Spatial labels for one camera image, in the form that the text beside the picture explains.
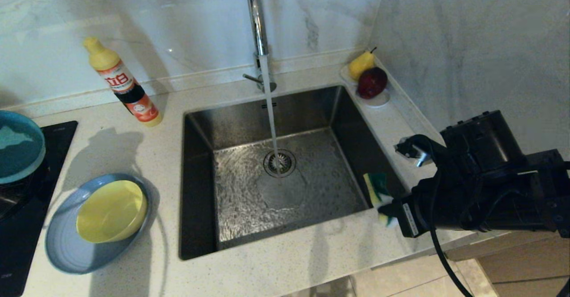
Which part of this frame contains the green and yellow sponge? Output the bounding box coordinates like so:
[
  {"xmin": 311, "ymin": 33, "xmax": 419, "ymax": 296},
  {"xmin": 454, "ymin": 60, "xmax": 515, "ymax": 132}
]
[{"xmin": 363, "ymin": 172, "xmax": 398, "ymax": 228}]

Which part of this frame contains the yellow dish soap bottle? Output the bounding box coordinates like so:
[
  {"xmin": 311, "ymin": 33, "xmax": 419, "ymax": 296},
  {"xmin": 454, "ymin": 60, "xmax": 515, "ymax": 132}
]
[{"xmin": 83, "ymin": 37, "xmax": 163, "ymax": 127}]

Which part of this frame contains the teal bowl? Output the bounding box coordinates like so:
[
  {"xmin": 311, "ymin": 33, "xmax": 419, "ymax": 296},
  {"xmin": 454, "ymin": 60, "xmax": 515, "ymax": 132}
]
[{"xmin": 0, "ymin": 110, "xmax": 46, "ymax": 185}]

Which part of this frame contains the metal sink drain strainer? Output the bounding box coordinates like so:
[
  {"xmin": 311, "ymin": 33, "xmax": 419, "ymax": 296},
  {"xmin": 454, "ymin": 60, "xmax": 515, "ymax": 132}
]
[{"xmin": 263, "ymin": 150, "xmax": 297, "ymax": 179}]

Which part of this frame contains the stainless steel sink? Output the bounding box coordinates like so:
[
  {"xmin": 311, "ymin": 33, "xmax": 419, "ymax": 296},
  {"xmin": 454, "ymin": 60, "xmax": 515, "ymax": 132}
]
[{"xmin": 179, "ymin": 85, "xmax": 409, "ymax": 260}]

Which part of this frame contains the light wood cabinet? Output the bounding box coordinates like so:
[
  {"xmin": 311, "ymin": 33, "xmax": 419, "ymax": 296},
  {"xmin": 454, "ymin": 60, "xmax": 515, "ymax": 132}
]
[{"xmin": 444, "ymin": 230, "xmax": 570, "ymax": 297}]

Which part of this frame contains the dark red apple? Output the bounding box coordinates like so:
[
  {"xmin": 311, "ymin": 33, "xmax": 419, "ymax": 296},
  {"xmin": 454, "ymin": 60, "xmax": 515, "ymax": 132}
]
[{"xmin": 357, "ymin": 67, "xmax": 388, "ymax": 100}]

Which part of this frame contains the yellow pear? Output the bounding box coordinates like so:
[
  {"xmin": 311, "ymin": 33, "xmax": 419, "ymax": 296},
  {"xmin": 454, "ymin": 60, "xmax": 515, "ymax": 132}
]
[{"xmin": 348, "ymin": 47, "xmax": 377, "ymax": 81}]

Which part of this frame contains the running water stream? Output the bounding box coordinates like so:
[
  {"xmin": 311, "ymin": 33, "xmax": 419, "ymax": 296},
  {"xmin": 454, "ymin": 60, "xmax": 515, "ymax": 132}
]
[{"xmin": 260, "ymin": 54, "xmax": 282, "ymax": 173}]

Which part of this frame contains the chrome kitchen faucet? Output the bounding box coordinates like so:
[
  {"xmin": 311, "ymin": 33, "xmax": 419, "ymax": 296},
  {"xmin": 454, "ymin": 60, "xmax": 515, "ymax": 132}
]
[{"xmin": 244, "ymin": 0, "xmax": 277, "ymax": 94}]

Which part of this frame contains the yellow bowl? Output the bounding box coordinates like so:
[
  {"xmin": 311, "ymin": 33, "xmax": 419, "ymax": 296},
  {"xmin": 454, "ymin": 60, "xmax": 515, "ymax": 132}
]
[{"xmin": 76, "ymin": 180, "xmax": 149, "ymax": 244}]

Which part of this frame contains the grey-blue plate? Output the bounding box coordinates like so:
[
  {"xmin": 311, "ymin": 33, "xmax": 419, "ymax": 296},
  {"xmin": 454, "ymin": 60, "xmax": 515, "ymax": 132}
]
[{"xmin": 45, "ymin": 174, "xmax": 153, "ymax": 274}]

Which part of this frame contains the black induction cooktop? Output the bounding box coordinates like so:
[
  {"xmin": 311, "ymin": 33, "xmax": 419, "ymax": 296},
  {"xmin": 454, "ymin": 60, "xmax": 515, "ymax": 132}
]
[{"xmin": 0, "ymin": 120, "xmax": 78, "ymax": 297}]

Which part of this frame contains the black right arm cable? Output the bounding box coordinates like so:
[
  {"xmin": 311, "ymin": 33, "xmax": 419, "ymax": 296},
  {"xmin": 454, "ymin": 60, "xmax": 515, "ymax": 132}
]
[{"xmin": 421, "ymin": 141, "xmax": 475, "ymax": 297}]

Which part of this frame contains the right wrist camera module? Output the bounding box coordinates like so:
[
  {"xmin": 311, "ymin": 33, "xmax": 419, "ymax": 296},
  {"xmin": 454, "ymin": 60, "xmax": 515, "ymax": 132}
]
[{"xmin": 394, "ymin": 134, "xmax": 433, "ymax": 168}]

